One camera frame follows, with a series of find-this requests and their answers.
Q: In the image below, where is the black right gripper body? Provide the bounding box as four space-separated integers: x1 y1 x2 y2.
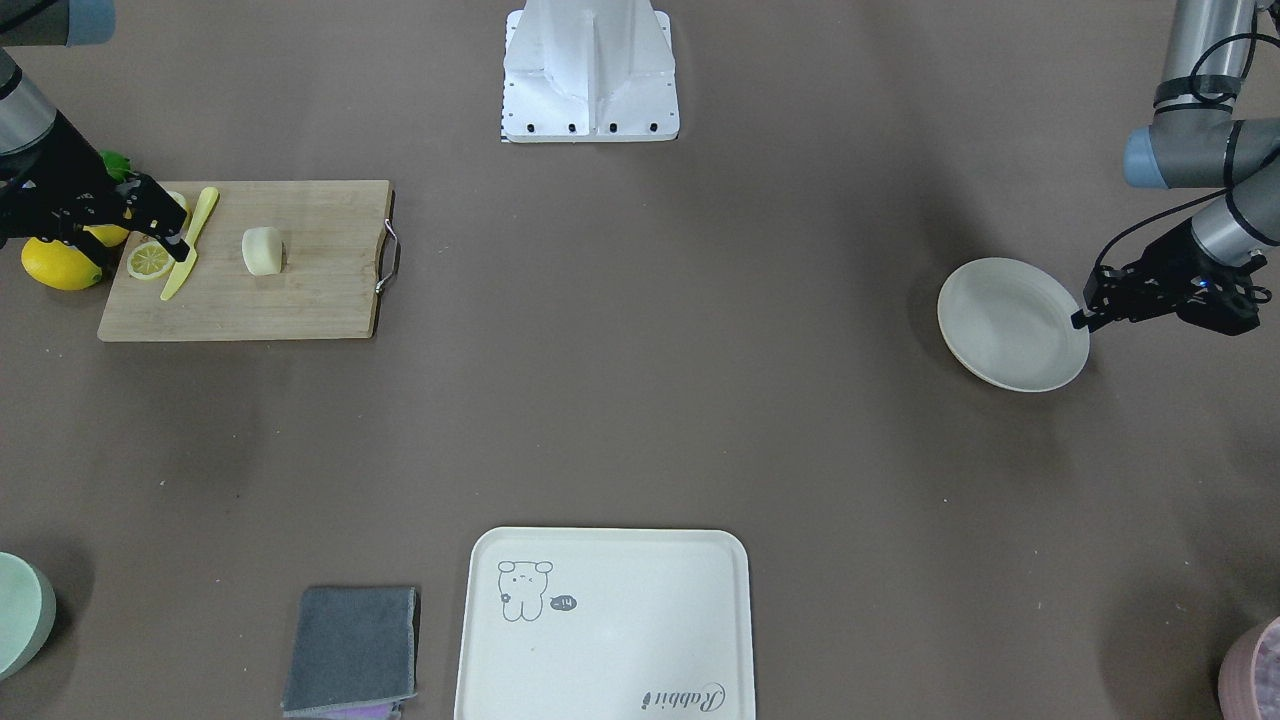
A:
3 172 151 251

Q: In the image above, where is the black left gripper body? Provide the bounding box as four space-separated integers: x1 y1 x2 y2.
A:
1091 225 1272 336

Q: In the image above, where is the white steamed bun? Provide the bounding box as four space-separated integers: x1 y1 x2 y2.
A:
241 225 285 277

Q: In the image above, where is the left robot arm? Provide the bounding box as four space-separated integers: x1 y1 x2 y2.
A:
1071 1 1279 336

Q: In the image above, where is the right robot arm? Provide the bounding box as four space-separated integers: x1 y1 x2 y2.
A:
1 1 195 266

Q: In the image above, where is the cream rabbit serving tray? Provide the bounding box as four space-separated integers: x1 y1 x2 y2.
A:
454 527 756 719

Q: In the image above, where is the whole yellow lemon upper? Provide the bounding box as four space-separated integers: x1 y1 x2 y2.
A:
81 205 132 249

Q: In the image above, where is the whole yellow lemon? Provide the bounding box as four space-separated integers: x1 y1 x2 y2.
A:
81 205 132 249
20 237 104 291

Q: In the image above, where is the lemon slice lower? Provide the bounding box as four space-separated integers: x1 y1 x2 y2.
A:
125 240 177 281

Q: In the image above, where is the yellow plastic knife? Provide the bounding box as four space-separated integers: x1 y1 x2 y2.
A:
159 186 220 301

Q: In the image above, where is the green lime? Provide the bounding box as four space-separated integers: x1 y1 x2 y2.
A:
99 150 133 184

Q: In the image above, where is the whole yellow lemon lower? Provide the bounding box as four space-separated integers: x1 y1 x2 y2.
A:
20 237 104 291

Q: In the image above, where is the beige round plate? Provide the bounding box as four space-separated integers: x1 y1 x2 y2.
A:
936 258 1091 393

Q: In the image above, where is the bamboo cutting board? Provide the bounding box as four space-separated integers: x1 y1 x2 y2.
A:
99 179 394 342

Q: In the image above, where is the pink bowl with ice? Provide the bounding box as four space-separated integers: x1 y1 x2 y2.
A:
1217 618 1279 719

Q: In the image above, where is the mint green bowl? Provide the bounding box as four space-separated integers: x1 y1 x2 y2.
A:
1 552 56 680

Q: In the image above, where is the folded grey cloth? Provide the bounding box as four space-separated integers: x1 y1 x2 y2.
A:
282 585 419 719

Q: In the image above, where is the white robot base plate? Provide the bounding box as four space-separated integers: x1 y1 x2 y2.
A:
500 1 681 143

